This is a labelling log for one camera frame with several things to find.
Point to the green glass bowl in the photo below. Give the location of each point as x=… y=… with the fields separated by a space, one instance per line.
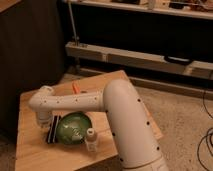
x=72 y=128

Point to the small white bottle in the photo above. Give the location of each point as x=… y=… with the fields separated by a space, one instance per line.
x=91 y=140

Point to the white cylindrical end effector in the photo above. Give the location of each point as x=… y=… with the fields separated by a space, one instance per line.
x=44 y=118

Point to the upper wooden shelf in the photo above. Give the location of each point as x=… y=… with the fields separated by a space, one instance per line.
x=140 y=8

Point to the wooden beam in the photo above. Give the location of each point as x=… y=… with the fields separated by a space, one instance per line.
x=137 y=60

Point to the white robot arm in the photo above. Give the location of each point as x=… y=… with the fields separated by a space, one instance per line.
x=134 y=138

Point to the metal pole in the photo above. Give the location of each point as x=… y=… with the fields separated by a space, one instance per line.
x=73 y=22

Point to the orange carrot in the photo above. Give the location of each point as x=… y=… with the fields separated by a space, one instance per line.
x=75 y=88

